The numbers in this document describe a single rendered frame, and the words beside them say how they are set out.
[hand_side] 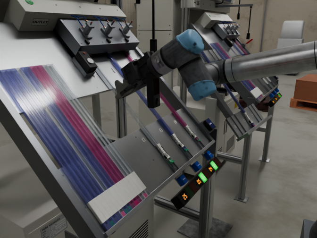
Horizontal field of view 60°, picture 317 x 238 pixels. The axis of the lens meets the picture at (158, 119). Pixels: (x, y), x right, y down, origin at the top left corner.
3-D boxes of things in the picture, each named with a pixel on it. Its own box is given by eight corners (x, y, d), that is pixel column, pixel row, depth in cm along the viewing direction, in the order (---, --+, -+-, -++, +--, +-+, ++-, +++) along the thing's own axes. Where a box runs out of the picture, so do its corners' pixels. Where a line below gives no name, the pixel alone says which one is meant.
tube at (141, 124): (171, 163, 94) (173, 161, 93) (169, 164, 93) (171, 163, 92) (86, 55, 102) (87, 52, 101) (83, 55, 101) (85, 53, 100)
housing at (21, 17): (112, 40, 131) (127, 16, 123) (13, 45, 92) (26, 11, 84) (102, 28, 132) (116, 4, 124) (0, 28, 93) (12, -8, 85)
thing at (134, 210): (204, 150, 120) (215, 141, 115) (94, 247, 67) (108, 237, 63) (202, 148, 120) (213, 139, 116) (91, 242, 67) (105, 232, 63)
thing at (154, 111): (185, 151, 103) (188, 149, 102) (184, 152, 102) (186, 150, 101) (106, 52, 111) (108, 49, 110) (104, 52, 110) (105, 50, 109)
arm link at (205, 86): (226, 86, 83) (209, 54, 83) (212, 93, 74) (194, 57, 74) (204, 97, 88) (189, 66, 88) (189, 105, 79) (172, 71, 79)
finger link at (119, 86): (110, 85, 98) (127, 73, 93) (117, 100, 98) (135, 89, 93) (104, 87, 95) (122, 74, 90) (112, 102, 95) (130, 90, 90)
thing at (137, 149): (206, 145, 118) (211, 140, 116) (96, 239, 65) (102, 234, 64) (178, 111, 121) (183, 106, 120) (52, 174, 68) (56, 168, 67)
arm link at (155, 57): (179, 67, 86) (166, 71, 80) (169, 74, 89) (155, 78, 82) (169, 46, 86) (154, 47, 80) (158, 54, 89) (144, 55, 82)
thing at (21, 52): (150, 84, 126) (156, 76, 123) (11, 124, 73) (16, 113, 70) (108, 32, 131) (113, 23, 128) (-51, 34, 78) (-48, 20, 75)
